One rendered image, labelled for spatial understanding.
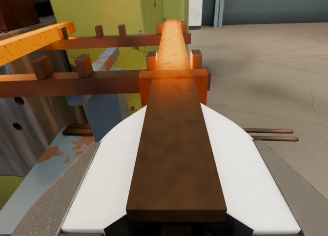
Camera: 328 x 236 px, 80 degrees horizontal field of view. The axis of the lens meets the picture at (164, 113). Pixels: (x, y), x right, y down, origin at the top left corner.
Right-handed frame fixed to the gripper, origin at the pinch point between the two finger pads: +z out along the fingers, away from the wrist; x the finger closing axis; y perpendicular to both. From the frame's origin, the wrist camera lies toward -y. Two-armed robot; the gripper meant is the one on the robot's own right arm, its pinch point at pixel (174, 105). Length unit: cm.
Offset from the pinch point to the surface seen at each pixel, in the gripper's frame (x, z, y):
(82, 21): -25, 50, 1
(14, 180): -55, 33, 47
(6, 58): -22.6, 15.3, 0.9
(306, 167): 82, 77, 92
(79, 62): -9.5, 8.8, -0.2
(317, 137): 105, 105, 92
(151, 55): -2.2, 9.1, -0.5
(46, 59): -13.7, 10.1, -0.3
